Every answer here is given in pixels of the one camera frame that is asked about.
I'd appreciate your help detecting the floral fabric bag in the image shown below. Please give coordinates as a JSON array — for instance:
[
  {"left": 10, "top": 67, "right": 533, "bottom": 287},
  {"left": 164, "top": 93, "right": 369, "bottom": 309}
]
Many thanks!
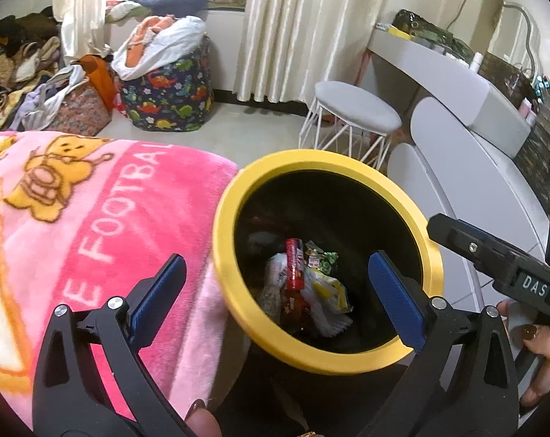
[{"left": 52, "top": 86, "right": 114, "bottom": 137}]

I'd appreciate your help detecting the grey stool with wire legs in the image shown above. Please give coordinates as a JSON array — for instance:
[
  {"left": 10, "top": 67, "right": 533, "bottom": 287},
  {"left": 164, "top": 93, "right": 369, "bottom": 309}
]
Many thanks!
[{"left": 298, "top": 80, "right": 403, "bottom": 167}]

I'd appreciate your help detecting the person's left hand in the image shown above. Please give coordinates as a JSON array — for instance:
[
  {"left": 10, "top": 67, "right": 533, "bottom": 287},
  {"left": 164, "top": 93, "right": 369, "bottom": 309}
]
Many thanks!
[{"left": 186, "top": 398, "right": 223, "bottom": 437}]

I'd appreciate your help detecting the heart-shaped vanity mirror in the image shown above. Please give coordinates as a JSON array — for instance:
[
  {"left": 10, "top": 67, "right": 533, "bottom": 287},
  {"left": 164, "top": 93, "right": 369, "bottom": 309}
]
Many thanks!
[{"left": 448, "top": 0, "right": 542, "bottom": 83}]

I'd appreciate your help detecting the fanned white foam fruit net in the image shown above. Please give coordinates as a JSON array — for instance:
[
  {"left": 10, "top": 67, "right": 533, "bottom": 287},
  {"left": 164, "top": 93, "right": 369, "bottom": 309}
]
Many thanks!
[{"left": 309, "top": 303, "right": 354, "bottom": 340}]

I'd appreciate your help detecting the pink cartoon printed blanket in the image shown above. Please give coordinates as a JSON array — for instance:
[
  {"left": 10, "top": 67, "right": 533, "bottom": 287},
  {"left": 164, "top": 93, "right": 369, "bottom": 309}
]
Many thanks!
[{"left": 0, "top": 130, "right": 239, "bottom": 433}]

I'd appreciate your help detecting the person's right hand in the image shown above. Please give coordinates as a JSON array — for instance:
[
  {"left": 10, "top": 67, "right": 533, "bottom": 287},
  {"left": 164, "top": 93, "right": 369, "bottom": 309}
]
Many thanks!
[{"left": 497, "top": 300, "right": 550, "bottom": 413}]

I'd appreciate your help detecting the orange garment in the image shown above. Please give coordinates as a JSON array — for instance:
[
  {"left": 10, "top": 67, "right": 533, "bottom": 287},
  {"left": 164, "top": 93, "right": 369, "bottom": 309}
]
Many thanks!
[{"left": 127, "top": 16, "right": 175, "bottom": 69}]

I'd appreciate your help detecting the white cloth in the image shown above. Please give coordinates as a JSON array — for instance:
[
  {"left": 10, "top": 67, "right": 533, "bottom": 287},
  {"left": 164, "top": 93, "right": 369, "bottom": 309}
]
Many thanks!
[{"left": 112, "top": 16, "right": 207, "bottom": 80}]

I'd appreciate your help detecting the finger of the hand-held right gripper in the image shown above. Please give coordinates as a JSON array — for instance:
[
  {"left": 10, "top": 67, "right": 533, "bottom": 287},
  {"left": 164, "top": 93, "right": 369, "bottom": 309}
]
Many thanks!
[
  {"left": 428, "top": 230, "right": 522, "bottom": 288},
  {"left": 427, "top": 214, "right": 546, "bottom": 265}
]

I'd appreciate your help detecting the white vanity desk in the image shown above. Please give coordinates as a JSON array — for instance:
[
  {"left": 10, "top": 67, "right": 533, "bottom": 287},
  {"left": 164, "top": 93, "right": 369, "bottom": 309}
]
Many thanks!
[{"left": 366, "top": 32, "right": 533, "bottom": 160}]

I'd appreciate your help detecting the pile of clothes on bed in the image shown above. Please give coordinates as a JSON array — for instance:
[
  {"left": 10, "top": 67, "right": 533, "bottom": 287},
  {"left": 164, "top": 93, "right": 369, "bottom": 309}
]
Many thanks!
[{"left": 0, "top": 11, "right": 64, "bottom": 121}]

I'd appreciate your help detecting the cream curtain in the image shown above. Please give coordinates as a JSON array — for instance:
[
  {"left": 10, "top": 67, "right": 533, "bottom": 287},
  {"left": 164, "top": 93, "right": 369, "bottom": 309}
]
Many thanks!
[
  {"left": 236, "top": 0, "right": 394, "bottom": 103},
  {"left": 52, "top": 0, "right": 116, "bottom": 67}
]

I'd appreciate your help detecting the yellow-rimmed black trash bin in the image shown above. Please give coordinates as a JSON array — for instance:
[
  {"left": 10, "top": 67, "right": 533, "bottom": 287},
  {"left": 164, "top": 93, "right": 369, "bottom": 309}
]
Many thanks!
[{"left": 212, "top": 149, "right": 444, "bottom": 376}]

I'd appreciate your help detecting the red snack wrapper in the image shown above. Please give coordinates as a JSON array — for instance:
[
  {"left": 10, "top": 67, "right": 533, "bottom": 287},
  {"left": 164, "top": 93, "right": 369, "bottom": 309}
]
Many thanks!
[{"left": 281, "top": 237, "right": 313, "bottom": 326}]

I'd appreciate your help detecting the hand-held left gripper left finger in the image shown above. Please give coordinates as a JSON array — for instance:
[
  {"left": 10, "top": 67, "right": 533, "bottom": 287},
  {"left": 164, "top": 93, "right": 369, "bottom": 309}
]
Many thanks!
[{"left": 31, "top": 252, "right": 189, "bottom": 437}]

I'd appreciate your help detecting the dinosaur print storage bag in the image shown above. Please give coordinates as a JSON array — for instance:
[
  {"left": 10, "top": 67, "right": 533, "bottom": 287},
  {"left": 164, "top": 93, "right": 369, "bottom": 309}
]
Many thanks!
[{"left": 118, "top": 36, "right": 214, "bottom": 133}]

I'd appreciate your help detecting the green snack wrapper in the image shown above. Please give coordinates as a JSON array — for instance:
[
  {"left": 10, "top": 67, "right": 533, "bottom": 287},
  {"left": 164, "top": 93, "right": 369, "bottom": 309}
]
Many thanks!
[{"left": 303, "top": 242, "right": 340, "bottom": 275}]

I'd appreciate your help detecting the green windowsill mat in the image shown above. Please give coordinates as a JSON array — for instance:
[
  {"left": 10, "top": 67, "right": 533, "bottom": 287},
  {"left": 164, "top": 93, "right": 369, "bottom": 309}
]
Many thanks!
[{"left": 106, "top": 2, "right": 247, "bottom": 22}]

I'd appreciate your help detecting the pale lavender garment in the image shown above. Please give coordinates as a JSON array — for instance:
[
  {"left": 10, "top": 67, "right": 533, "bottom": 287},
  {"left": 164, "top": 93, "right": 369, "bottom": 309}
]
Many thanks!
[{"left": 13, "top": 66, "right": 89, "bottom": 130}]

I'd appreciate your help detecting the yellow and white wrapper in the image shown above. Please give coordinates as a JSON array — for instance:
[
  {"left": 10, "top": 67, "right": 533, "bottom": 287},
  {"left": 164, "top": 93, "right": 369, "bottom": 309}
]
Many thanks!
[{"left": 302, "top": 268, "right": 348, "bottom": 315}]

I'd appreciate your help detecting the dark woven storage box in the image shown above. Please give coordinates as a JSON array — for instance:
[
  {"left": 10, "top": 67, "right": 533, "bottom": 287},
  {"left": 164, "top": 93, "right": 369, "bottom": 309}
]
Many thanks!
[{"left": 477, "top": 52, "right": 550, "bottom": 219}]

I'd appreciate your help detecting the white curved cabinet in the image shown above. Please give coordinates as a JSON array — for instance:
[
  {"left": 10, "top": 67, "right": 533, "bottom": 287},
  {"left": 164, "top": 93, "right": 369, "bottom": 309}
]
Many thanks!
[{"left": 386, "top": 95, "right": 546, "bottom": 324}]

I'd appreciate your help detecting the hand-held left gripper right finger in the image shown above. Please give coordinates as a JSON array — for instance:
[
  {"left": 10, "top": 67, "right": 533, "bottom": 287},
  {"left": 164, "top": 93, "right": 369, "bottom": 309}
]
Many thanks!
[{"left": 357, "top": 249, "right": 520, "bottom": 437}]

